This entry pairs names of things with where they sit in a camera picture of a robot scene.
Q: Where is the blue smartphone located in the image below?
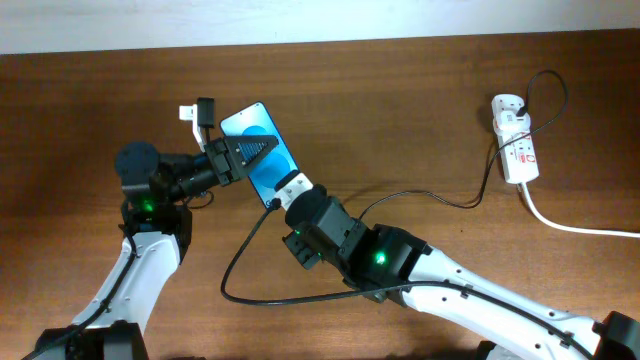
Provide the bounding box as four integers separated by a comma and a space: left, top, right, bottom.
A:
219, 101, 301, 210

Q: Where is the black charger cable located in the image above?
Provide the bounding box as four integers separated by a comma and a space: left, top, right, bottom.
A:
357, 69, 569, 221

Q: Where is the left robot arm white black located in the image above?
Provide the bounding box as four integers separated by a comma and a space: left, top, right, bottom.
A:
28, 135, 279, 359

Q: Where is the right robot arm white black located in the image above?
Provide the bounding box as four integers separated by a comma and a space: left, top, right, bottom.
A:
276, 181, 639, 359

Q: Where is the white charger adapter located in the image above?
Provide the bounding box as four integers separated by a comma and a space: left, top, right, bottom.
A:
493, 110, 531, 135

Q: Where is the white power strip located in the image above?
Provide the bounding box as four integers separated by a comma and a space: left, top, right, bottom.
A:
491, 94, 539, 185

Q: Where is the white power strip cord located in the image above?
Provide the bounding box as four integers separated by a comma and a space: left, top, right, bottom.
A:
518, 183, 640, 239

